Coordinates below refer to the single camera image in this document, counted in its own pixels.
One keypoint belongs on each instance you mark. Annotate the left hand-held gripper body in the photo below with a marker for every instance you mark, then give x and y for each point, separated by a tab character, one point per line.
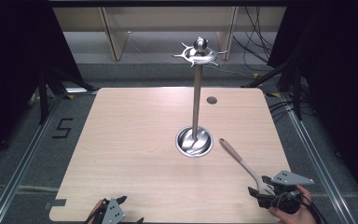
113	213

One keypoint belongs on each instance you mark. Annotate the person's right hand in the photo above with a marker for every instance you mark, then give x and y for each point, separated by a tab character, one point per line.
304	214

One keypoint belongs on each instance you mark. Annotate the dark curtain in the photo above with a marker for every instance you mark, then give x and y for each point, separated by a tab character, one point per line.
12	62
341	77

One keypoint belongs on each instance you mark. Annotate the grey round table grommet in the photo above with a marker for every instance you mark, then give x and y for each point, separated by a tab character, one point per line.
211	100

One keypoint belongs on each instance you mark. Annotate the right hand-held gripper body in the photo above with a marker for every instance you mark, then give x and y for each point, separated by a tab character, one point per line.
292	178

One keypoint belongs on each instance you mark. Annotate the person's left hand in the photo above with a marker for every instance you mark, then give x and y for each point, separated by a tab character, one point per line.
93	214

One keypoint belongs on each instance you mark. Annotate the light wooden shelf unit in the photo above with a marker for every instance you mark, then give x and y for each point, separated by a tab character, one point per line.
167	18

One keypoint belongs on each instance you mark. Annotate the aluminium floor rail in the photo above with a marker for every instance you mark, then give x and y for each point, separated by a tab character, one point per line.
317	161
24	161

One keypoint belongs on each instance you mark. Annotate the black metal stand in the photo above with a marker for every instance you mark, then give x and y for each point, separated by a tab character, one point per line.
297	99
43	99

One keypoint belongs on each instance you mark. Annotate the metal utensil stand with hooks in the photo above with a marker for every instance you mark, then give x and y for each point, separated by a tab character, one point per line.
196	99

